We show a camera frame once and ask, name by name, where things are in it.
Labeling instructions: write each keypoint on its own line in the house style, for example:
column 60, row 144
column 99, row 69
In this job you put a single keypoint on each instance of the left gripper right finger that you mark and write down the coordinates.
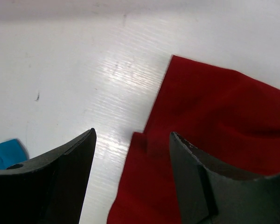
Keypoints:
column 210, row 191

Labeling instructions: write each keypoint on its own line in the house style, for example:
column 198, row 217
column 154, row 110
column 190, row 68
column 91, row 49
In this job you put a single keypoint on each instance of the teal blue t shirt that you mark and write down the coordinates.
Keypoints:
column 12, row 152

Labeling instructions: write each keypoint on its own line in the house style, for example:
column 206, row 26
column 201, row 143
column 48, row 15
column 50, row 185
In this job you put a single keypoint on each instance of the dark red t shirt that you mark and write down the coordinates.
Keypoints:
column 223, row 112

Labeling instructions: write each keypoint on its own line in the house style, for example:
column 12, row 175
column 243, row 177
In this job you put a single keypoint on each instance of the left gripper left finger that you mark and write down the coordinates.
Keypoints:
column 50, row 188

